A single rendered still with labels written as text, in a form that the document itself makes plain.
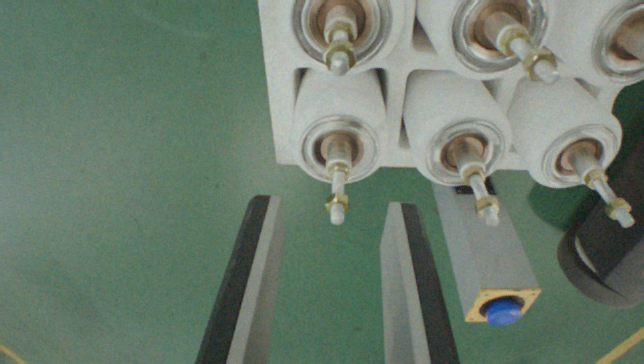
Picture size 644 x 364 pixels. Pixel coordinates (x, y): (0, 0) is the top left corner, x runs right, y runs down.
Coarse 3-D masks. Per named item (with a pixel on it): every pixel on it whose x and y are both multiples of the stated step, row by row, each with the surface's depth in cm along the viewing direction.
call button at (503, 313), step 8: (496, 304) 38; (504, 304) 37; (512, 304) 37; (488, 312) 38; (496, 312) 37; (504, 312) 37; (512, 312) 36; (520, 312) 37; (488, 320) 38; (496, 320) 38; (504, 320) 38; (512, 320) 38
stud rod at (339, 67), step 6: (336, 36) 21; (342, 36) 21; (336, 54) 19; (342, 54) 19; (336, 60) 18; (342, 60) 18; (348, 60) 19; (336, 66) 19; (342, 66) 18; (348, 66) 19; (336, 72) 19; (342, 72) 19
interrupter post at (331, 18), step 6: (336, 6) 25; (342, 6) 24; (330, 12) 24; (336, 12) 23; (342, 12) 23; (348, 12) 24; (330, 18) 23; (336, 18) 22; (342, 18) 22; (348, 18) 22; (354, 18) 24; (330, 24) 23; (354, 24) 23; (324, 30) 23; (354, 30) 23
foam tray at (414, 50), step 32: (416, 32) 38; (288, 64) 35; (384, 64) 35; (416, 64) 34; (288, 96) 38; (384, 96) 40; (512, 96) 36; (608, 96) 35; (288, 128) 40; (288, 160) 43; (384, 160) 42; (512, 160) 41
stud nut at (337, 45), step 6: (336, 42) 19; (342, 42) 19; (348, 42) 20; (330, 48) 19; (336, 48) 19; (342, 48) 19; (348, 48) 19; (324, 54) 19; (330, 54) 19; (348, 54) 19; (354, 54) 20; (330, 60) 20; (354, 60) 20; (330, 66) 20
